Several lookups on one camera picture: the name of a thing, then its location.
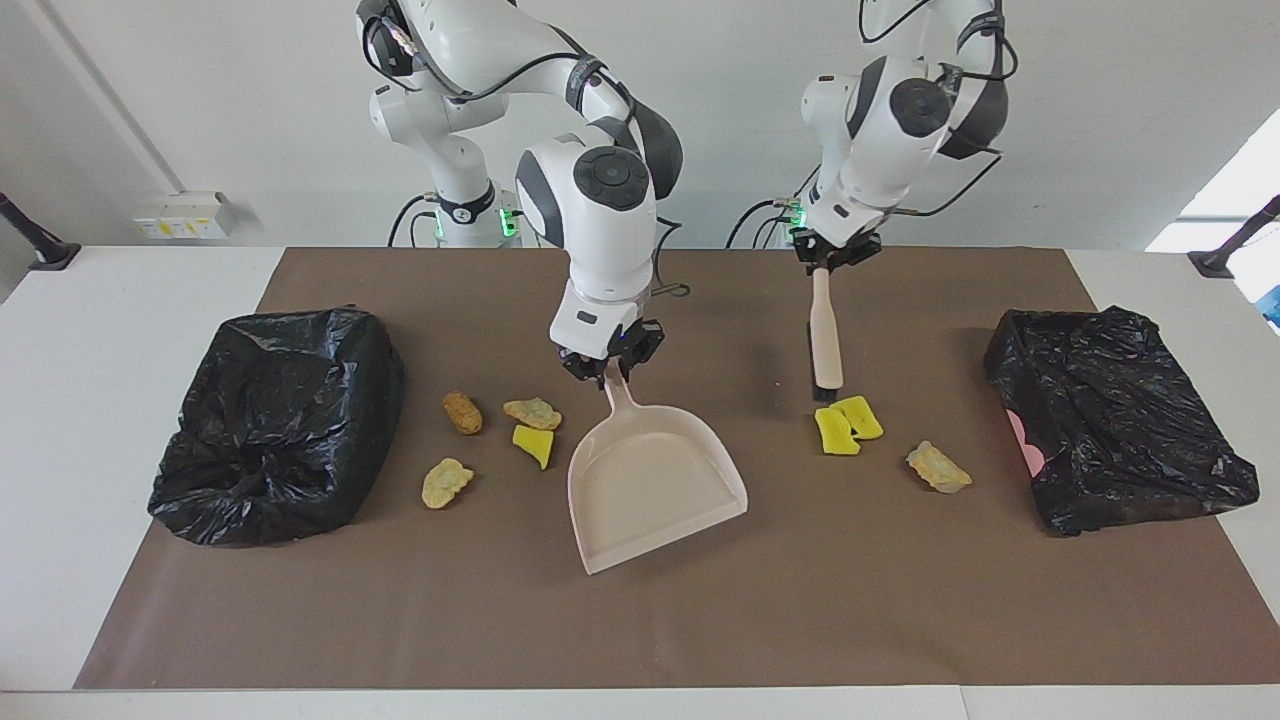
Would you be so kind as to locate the left black trash bag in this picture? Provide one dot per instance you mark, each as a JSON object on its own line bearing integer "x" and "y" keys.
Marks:
{"x": 280, "y": 420}

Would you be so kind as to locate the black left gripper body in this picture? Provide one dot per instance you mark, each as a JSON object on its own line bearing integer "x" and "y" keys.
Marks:
{"x": 835, "y": 250}

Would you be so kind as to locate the beige plastic dustpan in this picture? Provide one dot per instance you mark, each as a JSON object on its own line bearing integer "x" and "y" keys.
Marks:
{"x": 650, "y": 490}

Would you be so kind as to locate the notched yellow sponge piece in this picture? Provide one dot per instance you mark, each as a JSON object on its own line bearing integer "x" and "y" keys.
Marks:
{"x": 834, "y": 434}

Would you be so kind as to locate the blue and white object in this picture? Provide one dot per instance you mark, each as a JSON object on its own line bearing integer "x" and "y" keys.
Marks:
{"x": 1272, "y": 305}

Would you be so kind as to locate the small yellow sponge wedge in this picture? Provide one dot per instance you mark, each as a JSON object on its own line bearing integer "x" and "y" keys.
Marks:
{"x": 533, "y": 443}

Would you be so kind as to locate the brown nugget trash piece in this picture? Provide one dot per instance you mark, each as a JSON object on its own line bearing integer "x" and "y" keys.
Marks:
{"x": 462, "y": 413}

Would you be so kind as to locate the brown paper table mat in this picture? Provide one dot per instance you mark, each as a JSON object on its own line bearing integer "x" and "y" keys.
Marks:
{"x": 640, "y": 640}

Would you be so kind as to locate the beige hand brush black bristles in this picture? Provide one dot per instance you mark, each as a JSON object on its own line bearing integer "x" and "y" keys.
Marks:
{"x": 825, "y": 340}

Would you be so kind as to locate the pale yellow chip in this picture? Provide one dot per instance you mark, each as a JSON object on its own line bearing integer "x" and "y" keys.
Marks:
{"x": 446, "y": 483}

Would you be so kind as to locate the beige rock-like sponge chunk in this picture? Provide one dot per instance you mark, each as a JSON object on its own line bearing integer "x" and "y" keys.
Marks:
{"x": 938, "y": 467}

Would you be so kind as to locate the white wall power strip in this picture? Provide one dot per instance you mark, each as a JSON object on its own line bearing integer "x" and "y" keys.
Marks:
{"x": 180, "y": 217}

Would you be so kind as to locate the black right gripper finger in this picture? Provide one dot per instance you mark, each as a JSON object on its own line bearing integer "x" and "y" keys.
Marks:
{"x": 580, "y": 370}
{"x": 628, "y": 372}

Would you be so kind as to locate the oval yellow sponge piece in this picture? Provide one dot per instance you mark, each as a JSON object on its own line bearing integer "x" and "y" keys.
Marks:
{"x": 864, "y": 416}

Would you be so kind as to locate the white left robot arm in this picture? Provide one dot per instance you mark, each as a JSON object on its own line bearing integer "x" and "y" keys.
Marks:
{"x": 890, "y": 130}

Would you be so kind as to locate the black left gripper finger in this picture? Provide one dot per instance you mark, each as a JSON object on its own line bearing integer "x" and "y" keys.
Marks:
{"x": 862, "y": 257}
{"x": 814, "y": 265}

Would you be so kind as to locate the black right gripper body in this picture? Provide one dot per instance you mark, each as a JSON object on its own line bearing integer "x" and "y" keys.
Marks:
{"x": 640, "y": 345}

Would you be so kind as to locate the tan striped bread piece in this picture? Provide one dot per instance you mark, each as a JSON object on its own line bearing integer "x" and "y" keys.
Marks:
{"x": 531, "y": 412}

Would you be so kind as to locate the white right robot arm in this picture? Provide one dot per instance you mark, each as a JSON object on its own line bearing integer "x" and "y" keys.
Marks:
{"x": 600, "y": 230}

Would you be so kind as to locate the black bag on pink bin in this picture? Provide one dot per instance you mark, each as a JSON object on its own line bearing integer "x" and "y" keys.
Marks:
{"x": 1130, "y": 430}

